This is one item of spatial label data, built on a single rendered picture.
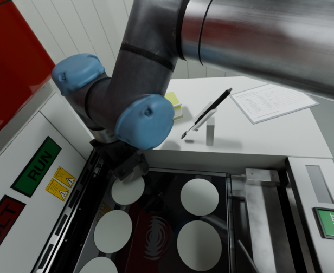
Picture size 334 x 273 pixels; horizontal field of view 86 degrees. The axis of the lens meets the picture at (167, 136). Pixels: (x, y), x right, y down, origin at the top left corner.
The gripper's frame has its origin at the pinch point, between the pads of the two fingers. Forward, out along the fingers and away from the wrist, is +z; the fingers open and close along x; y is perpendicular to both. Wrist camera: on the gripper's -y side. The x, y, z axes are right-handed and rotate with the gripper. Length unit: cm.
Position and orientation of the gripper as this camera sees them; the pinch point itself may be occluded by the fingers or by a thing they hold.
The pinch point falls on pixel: (144, 170)
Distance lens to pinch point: 55.1
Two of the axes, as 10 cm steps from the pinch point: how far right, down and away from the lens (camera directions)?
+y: -7.2, 6.0, -3.5
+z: 1.6, 6.3, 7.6
